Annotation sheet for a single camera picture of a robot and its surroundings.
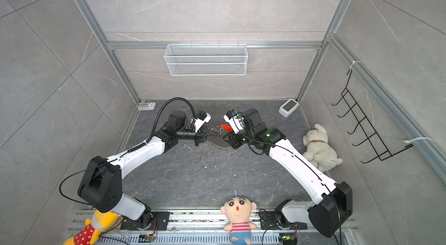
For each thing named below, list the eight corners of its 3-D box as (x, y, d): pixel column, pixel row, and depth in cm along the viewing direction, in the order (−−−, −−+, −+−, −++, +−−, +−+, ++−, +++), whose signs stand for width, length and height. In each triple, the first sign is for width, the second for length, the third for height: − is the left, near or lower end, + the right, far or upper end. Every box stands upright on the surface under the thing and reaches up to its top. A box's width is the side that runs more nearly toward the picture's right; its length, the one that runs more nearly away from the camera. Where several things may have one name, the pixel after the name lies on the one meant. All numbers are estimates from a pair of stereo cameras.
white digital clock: (277, 112, 114) (278, 109, 112) (288, 101, 121) (289, 98, 118) (286, 118, 111) (288, 115, 108) (298, 107, 117) (299, 103, 115)
